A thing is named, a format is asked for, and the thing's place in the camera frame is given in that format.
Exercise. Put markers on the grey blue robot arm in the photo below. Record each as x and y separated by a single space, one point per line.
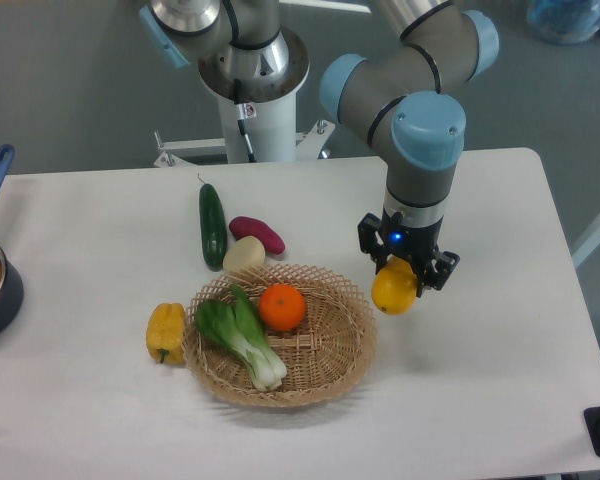
401 109

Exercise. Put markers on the green bok choy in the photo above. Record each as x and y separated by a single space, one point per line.
238 329

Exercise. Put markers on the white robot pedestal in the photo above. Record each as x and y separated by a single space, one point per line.
251 132

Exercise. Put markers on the pale potato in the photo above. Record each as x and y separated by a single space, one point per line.
245 253

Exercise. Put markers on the blue plastic bag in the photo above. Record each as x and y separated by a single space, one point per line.
564 22

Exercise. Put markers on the orange fruit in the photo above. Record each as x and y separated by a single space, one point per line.
282 307

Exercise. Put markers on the green cucumber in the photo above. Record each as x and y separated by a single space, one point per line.
213 228

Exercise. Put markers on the yellow bell pepper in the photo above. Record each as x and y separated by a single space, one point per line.
164 334

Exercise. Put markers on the woven wicker basket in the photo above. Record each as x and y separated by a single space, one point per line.
326 355

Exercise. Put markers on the yellow mango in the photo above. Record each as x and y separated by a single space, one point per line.
394 289

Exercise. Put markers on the purple sweet potato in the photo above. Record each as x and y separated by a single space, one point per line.
243 226

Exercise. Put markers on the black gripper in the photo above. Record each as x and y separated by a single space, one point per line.
411 233

